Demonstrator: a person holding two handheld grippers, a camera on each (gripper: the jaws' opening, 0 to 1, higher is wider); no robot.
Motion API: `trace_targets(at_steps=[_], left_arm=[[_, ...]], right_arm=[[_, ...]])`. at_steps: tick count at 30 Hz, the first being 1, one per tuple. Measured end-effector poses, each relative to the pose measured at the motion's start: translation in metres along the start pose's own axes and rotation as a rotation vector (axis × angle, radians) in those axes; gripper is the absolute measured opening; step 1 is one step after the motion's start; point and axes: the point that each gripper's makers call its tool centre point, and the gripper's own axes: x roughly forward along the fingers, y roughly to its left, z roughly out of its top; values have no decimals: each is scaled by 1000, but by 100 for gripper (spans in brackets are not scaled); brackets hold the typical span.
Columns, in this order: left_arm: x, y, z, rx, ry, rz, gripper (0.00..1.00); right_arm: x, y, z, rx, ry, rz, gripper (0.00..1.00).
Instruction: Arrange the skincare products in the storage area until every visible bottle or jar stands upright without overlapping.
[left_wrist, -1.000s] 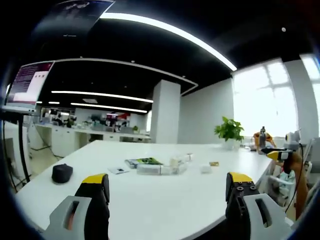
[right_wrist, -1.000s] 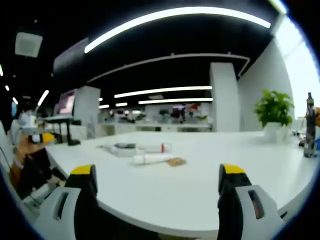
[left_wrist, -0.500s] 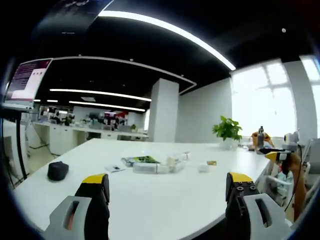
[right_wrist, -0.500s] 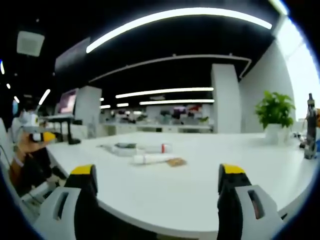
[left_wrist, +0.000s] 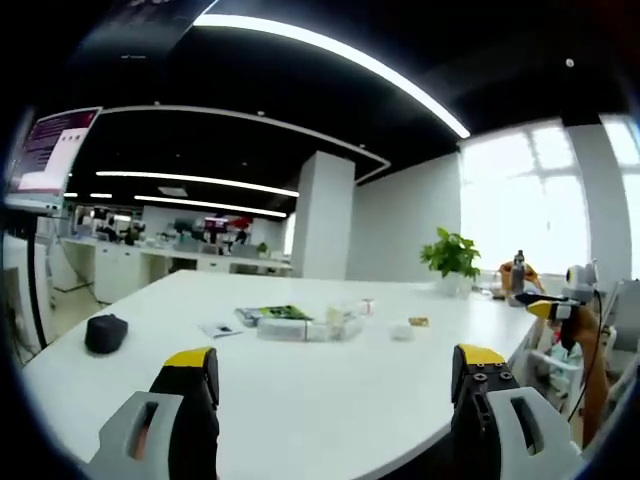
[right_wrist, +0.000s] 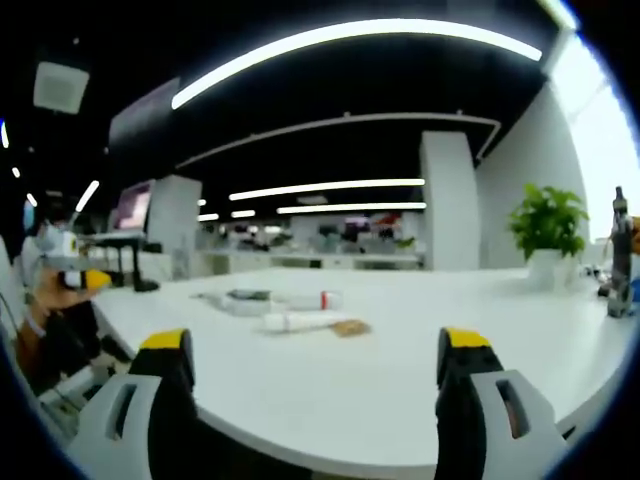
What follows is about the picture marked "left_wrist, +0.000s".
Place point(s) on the small yellow packet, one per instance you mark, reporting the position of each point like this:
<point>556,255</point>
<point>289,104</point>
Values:
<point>419,321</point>

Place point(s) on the orange object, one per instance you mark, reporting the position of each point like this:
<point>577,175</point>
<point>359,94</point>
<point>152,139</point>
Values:
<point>520,274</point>

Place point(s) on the white skincare jar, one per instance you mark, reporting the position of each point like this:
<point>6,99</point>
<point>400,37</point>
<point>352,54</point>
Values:
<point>401,330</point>

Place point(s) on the white office desks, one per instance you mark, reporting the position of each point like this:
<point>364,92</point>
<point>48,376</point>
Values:
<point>165,260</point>

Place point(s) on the computer monitor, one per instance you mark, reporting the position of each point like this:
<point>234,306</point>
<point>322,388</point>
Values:
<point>46,152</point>

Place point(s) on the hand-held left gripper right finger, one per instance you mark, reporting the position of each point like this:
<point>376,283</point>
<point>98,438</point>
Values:
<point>495,415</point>

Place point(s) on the grey water bottle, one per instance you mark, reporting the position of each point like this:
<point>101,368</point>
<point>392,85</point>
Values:
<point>518,274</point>

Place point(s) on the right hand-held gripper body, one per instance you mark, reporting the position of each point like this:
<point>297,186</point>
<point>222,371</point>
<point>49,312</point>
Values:
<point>580,287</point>

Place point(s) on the clear storage box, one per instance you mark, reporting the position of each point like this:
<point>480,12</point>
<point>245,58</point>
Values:
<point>310,327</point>

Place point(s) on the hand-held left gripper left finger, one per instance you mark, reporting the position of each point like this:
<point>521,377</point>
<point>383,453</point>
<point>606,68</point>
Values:
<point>185,400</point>

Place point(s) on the green potted plant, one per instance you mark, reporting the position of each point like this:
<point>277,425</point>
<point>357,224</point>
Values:
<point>452,262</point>

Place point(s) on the green book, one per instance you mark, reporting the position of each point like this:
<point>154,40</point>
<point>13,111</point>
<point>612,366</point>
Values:
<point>274,314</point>

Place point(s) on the white paper card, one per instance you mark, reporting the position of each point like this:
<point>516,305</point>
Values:
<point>220,329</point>

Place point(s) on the black pouch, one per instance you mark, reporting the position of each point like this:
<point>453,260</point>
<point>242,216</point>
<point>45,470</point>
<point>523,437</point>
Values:
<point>105,333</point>

